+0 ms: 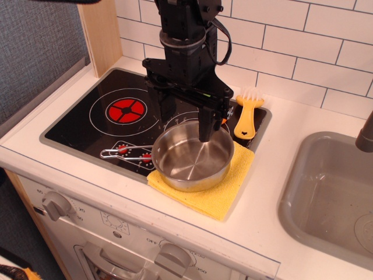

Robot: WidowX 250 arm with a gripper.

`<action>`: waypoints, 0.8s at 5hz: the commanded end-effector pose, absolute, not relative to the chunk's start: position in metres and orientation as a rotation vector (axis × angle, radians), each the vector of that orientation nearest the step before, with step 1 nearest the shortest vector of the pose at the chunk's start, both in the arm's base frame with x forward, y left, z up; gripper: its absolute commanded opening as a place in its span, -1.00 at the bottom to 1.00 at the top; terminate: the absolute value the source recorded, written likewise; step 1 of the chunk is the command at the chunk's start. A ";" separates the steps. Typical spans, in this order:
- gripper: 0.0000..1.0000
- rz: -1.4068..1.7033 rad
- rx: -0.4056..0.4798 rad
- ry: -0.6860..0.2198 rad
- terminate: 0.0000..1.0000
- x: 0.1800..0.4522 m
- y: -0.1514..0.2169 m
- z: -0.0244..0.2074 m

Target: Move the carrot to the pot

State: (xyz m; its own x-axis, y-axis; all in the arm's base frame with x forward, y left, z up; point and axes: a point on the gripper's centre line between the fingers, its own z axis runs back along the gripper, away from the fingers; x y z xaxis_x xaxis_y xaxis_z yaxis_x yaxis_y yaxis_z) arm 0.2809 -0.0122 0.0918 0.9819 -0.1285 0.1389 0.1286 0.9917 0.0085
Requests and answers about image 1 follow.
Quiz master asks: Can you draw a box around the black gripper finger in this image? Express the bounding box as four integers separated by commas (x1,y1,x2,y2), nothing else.
198,107,222,142
148,87,177,123

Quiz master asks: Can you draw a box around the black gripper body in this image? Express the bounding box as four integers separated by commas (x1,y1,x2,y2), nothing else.
142,40,233,117

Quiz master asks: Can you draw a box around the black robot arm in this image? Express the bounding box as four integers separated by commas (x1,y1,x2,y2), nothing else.
142,1,233,142

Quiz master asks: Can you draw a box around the stainless steel pot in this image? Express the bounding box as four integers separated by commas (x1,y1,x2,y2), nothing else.
100,121,235,192

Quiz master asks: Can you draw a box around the yellow dish brush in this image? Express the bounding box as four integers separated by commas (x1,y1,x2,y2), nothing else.
234,87,265,140

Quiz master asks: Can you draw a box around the black toy stovetop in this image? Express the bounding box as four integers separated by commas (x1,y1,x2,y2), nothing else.
40,68,271,182

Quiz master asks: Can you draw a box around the yellow folded cloth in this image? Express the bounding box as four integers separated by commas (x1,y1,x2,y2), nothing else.
147,142,255,221

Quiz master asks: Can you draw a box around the grey toy sink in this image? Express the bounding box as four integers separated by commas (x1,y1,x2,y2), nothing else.
279,131,372,270

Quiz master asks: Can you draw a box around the grey oven knob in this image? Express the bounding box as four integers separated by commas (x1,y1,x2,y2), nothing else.
154,243,192,278

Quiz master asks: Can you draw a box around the grey timer knob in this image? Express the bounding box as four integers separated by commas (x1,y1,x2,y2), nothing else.
42,191,72,221

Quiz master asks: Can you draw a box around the grey faucet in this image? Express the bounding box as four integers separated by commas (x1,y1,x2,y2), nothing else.
355,112,373,153

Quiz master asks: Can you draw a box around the toy oven door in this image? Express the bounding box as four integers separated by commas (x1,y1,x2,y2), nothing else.
75,242,234,279

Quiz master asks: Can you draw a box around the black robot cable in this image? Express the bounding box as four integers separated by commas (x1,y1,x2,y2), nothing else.
203,17,233,67

